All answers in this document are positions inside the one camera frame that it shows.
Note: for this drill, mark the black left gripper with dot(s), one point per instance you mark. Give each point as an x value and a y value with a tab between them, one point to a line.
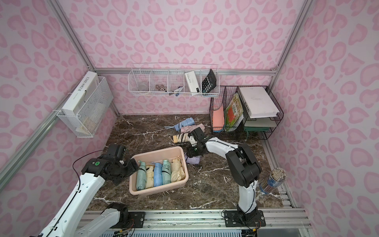
129	167

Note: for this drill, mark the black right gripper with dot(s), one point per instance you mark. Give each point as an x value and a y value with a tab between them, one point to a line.
194	149

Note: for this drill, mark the pink umbrella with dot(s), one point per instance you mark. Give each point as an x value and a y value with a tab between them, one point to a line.
190	128

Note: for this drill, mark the light blue umbrella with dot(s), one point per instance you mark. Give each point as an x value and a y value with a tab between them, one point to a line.
158	175
178	126

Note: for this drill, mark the lavender purple umbrella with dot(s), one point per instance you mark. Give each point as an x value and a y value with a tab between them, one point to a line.
192	160

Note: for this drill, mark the beige umbrella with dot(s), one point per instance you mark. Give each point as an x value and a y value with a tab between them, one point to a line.
150	177

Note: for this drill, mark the tan khaki umbrella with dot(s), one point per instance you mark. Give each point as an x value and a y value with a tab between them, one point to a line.
177	172

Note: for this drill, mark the pink plastic storage box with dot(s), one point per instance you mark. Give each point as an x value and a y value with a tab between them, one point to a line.
158	156

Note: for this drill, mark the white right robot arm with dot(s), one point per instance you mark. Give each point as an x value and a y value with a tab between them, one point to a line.
245	170

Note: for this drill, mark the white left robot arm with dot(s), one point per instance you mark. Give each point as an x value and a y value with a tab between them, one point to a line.
90	180

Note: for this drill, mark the small white box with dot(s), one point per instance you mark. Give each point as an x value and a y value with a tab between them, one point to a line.
192	82

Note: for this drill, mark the white long box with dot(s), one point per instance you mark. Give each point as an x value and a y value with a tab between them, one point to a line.
81	94

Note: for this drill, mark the pink folder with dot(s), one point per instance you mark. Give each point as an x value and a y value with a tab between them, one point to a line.
218	120

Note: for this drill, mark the green red book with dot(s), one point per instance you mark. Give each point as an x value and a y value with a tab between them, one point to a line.
233	114

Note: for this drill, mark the black calculator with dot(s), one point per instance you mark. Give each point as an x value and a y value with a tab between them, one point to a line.
209	83

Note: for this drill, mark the white mesh side basket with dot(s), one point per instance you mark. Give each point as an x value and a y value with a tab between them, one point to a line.
87	121

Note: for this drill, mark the white wire wall basket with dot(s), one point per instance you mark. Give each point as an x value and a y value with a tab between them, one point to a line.
167	79

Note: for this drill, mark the black wire desk organizer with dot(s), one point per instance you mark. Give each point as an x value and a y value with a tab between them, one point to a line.
261	128

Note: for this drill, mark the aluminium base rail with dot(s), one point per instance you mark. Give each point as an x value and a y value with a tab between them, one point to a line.
204	219

